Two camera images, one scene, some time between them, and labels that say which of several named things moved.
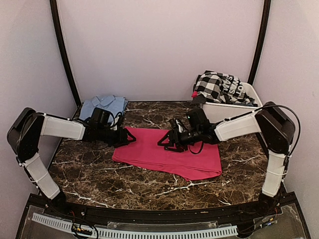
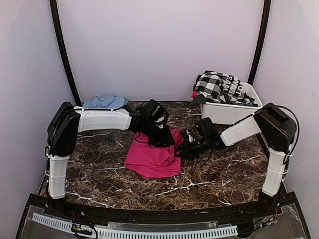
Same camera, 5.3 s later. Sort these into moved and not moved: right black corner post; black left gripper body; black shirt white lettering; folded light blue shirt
Moved: black left gripper body
Not moved: right black corner post; black shirt white lettering; folded light blue shirt
